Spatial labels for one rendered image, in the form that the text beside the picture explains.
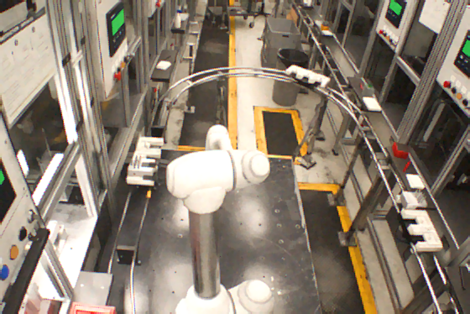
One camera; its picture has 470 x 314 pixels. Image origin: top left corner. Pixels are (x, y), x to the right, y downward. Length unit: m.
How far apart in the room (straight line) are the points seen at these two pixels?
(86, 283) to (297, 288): 0.96
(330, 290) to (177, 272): 1.26
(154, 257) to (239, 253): 0.43
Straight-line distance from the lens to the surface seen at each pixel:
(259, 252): 1.82
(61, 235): 1.60
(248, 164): 1.03
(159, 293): 1.68
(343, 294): 2.63
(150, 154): 2.00
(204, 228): 1.12
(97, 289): 1.46
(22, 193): 1.00
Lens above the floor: 2.16
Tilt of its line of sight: 40 degrees down
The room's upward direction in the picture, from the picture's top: 7 degrees clockwise
